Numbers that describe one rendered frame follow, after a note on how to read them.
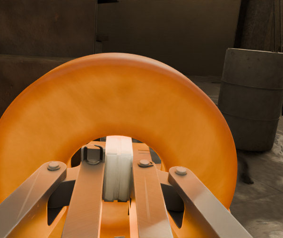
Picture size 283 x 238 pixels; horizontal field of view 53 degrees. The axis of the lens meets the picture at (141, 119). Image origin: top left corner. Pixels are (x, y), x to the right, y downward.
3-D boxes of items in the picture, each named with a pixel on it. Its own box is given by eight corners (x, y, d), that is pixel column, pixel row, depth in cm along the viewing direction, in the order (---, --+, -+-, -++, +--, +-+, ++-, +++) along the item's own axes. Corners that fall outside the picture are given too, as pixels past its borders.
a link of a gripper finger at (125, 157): (119, 154, 15) (133, 155, 15) (119, 113, 22) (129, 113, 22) (115, 203, 16) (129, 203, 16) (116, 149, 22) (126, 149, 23)
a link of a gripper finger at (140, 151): (132, 184, 14) (193, 187, 14) (129, 141, 18) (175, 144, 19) (130, 210, 14) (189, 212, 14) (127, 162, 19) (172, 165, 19)
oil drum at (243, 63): (199, 132, 300) (212, 45, 275) (241, 129, 326) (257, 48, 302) (241, 155, 249) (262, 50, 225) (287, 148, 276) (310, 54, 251)
